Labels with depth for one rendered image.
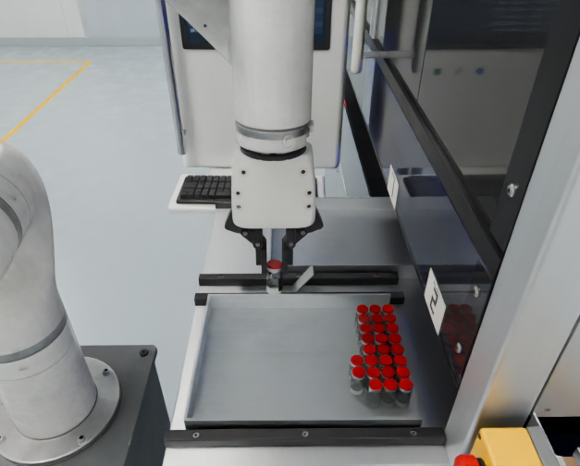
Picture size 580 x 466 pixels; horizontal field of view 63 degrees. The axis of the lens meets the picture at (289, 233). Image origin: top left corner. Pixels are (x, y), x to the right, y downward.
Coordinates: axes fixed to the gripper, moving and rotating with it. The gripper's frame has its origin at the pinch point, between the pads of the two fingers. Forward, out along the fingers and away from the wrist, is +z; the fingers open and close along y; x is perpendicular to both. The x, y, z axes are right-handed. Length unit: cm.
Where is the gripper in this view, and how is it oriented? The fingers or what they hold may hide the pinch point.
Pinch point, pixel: (274, 255)
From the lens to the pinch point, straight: 62.3
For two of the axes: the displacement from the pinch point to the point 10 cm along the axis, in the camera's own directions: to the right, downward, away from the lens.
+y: -10.0, 0.1, -0.3
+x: 0.3, 5.3, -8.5
